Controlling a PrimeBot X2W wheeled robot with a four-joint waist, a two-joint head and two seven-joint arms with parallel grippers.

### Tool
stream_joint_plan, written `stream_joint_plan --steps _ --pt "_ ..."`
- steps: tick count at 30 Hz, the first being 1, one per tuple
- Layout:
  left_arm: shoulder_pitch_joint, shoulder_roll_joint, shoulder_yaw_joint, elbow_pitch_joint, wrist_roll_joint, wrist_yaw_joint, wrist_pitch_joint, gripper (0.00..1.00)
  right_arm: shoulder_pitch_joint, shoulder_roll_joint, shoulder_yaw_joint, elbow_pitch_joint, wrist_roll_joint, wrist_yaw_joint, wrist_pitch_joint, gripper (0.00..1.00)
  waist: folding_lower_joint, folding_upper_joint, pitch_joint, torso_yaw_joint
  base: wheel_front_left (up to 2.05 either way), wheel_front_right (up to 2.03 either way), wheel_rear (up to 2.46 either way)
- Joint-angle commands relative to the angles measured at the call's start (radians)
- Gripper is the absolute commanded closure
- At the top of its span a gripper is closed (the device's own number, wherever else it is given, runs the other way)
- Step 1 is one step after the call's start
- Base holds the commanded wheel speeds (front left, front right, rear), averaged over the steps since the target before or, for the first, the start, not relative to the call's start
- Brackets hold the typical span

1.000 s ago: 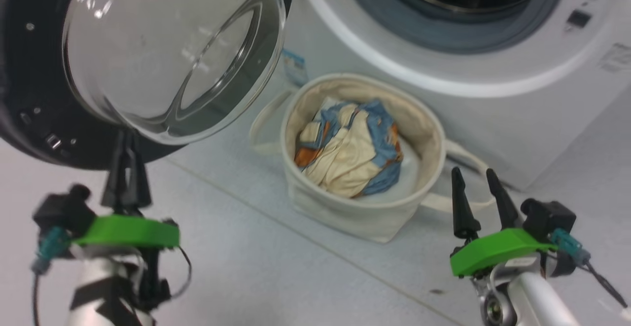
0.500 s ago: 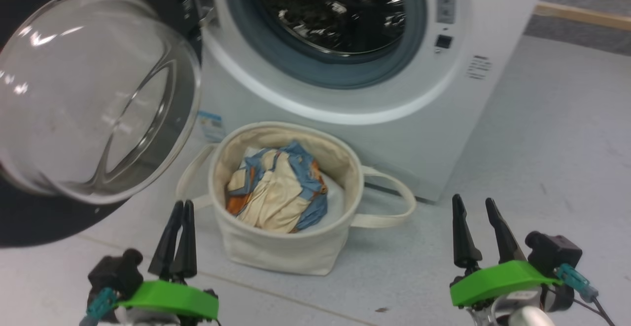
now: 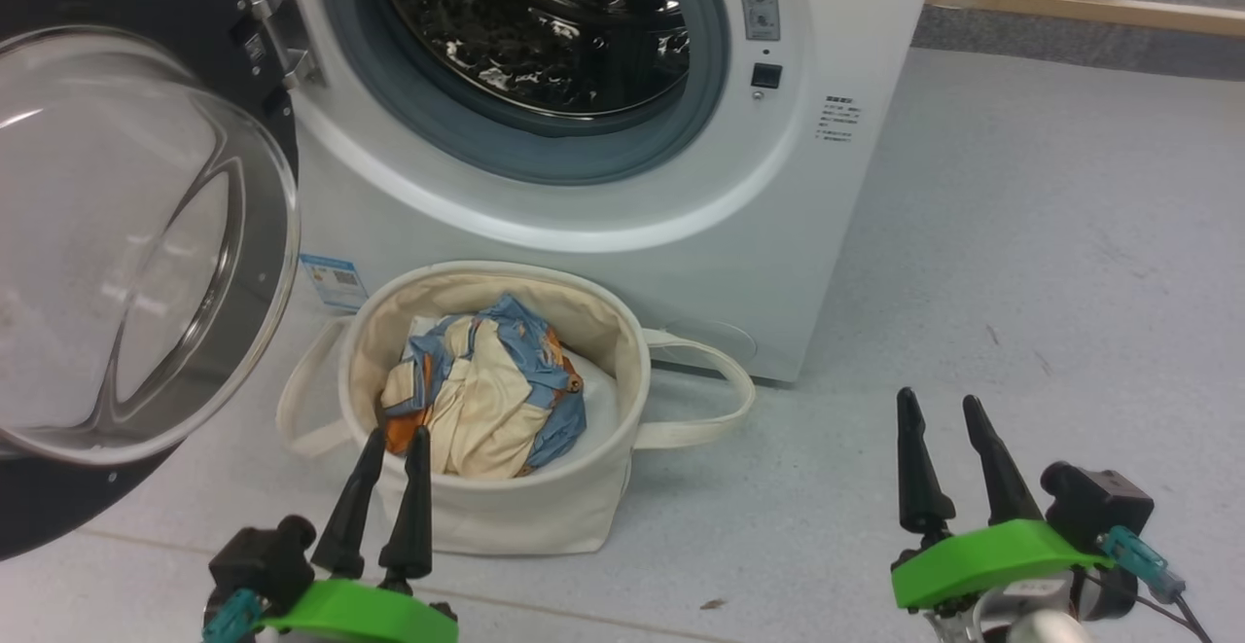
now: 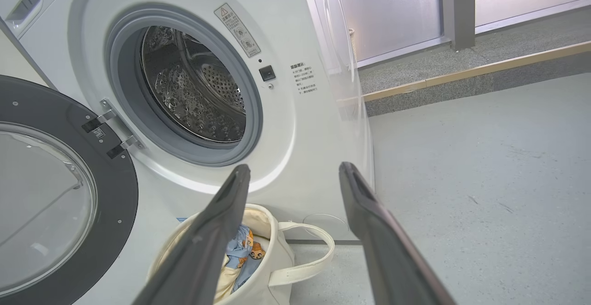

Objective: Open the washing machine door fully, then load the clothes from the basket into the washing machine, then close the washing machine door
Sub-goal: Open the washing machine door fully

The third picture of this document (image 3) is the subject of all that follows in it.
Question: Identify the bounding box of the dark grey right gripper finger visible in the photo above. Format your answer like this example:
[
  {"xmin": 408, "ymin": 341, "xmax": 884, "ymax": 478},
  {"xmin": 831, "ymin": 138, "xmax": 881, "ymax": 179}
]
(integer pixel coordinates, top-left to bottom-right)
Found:
[
  {"xmin": 963, "ymin": 395, "xmax": 1044, "ymax": 527},
  {"xmin": 895, "ymin": 387, "xmax": 956, "ymax": 535}
]

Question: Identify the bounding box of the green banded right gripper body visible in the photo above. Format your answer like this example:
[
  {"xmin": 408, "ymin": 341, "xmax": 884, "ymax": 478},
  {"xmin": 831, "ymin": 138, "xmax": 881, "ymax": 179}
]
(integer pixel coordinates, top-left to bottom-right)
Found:
[{"xmin": 890, "ymin": 518, "xmax": 1115, "ymax": 643}]

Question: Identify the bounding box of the round filter cover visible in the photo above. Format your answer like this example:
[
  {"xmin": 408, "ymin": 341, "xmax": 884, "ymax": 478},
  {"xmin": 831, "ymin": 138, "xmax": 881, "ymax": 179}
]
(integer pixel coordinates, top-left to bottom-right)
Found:
[{"xmin": 661, "ymin": 317, "xmax": 759, "ymax": 369}]

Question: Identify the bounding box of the small printed text label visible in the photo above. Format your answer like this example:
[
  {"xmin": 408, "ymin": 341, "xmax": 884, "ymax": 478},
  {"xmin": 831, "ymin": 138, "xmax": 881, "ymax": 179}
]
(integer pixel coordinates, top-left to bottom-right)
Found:
[{"xmin": 815, "ymin": 93, "xmax": 863, "ymax": 144}]

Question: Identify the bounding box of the thin black right gripper cable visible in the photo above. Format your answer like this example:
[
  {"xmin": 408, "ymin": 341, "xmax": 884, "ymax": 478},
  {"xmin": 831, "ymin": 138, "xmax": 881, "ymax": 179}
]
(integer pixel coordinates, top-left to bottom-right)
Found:
[{"xmin": 1070, "ymin": 565, "xmax": 1217, "ymax": 643}]

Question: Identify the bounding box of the blue energy label sticker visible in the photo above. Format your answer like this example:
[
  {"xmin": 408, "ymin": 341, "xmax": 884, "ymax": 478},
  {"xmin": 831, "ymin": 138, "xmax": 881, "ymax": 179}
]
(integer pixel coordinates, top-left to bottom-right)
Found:
[{"xmin": 300, "ymin": 254, "xmax": 370, "ymax": 313}]

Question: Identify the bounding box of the cyan camera connector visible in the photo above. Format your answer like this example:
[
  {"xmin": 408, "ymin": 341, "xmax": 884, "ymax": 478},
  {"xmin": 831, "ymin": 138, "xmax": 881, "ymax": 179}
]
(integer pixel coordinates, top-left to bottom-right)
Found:
[
  {"xmin": 201, "ymin": 589, "xmax": 265, "ymax": 643},
  {"xmin": 1099, "ymin": 526, "xmax": 1188, "ymax": 606}
]

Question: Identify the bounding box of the stainless steel washing machine drum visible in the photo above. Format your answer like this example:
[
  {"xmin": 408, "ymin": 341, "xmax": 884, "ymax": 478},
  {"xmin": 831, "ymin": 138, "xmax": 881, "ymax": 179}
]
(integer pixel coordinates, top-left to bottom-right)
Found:
[{"xmin": 374, "ymin": 0, "xmax": 694, "ymax": 120}]

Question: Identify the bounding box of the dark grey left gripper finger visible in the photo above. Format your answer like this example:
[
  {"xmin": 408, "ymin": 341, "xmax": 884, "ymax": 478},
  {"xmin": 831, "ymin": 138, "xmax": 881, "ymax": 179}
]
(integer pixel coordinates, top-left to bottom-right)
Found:
[
  {"xmin": 379, "ymin": 426, "xmax": 434, "ymax": 581},
  {"xmin": 311, "ymin": 427, "xmax": 387, "ymax": 578}
]

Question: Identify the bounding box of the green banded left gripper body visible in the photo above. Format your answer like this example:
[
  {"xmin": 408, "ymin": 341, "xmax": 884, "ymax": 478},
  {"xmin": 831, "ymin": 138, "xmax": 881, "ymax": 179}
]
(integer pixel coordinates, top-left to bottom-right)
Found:
[{"xmin": 255, "ymin": 575, "xmax": 459, "ymax": 643}]

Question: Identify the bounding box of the metal door hinge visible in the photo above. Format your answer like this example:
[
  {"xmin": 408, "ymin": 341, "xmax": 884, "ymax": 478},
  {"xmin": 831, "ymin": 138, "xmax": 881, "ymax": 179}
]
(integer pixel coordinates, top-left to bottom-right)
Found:
[{"xmin": 248, "ymin": 0, "xmax": 328, "ymax": 90}]

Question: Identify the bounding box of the cyan right camera connector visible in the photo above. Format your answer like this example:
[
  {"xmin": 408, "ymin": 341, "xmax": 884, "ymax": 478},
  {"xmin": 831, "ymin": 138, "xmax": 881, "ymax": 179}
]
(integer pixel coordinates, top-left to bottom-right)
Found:
[{"xmin": 1099, "ymin": 526, "xmax": 1188, "ymax": 606}]

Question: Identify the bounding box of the white front-load washing machine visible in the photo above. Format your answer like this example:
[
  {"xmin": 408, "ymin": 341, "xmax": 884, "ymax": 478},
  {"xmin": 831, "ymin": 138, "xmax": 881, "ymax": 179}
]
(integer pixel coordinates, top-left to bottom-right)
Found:
[{"xmin": 204, "ymin": 0, "xmax": 944, "ymax": 384}]

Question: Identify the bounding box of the grey rubber door gasket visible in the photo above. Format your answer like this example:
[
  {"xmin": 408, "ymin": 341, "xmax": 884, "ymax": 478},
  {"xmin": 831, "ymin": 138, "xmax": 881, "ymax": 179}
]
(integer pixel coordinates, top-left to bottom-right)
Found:
[{"xmin": 319, "ymin": 0, "xmax": 731, "ymax": 186}]

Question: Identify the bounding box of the wooden baseboard strip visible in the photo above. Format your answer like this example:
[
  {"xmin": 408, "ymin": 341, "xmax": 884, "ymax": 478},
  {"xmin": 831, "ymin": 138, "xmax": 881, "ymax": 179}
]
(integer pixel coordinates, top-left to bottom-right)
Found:
[{"xmin": 924, "ymin": 0, "xmax": 1245, "ymax": 39}]

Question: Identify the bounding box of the cyan left camera connector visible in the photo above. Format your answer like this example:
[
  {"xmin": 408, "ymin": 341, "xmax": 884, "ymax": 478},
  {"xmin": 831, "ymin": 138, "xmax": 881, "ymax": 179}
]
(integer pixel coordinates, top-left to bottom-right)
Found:
[{"xmin": 201, "ymin": 589, "xmax": 265, "ymax": 643}]

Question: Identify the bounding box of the cream canvas laundry basket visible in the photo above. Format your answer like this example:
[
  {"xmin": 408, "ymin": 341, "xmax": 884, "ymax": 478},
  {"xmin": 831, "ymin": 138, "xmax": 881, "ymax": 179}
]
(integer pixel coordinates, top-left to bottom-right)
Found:
[{"xmin": 276, "ymin": 261, "xmax": 757, "ymax": 556}]

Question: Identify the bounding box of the round black glass washer door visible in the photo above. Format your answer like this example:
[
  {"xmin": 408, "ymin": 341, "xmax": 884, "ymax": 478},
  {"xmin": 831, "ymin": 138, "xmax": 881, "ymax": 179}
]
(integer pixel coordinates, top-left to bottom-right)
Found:
[{"xmin": 0, "ymin": 0, "xmax": 302, "ymax": 562}]

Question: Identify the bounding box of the white pillow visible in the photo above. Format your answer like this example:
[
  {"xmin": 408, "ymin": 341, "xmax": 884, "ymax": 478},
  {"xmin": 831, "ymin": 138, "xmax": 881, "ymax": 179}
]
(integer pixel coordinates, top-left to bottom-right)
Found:
[{"xmin": 409, "ymin": 315, "xmax": 622, "ymax": 475}]

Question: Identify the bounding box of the blue and orange garment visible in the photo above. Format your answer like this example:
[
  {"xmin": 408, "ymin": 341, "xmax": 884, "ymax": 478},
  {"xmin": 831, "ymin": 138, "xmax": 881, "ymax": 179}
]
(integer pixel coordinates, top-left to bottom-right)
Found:
[{"xmin": 384, "ymin": 295, "xmax": 587, "ymax": 474}]

